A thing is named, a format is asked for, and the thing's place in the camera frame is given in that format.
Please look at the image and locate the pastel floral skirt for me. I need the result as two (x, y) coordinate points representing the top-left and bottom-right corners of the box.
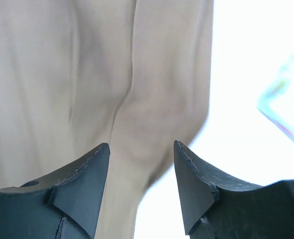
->
(257, 53), (294, 142)

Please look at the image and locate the khaki brown skirt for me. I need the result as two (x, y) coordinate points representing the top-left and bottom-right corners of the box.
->
(0, 0), (214, 239)

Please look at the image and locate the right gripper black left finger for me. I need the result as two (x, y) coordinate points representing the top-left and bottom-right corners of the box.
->
(0, 143), (110, 239)

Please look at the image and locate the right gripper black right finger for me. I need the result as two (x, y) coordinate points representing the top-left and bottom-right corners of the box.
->
(173, 141), (294, 239)

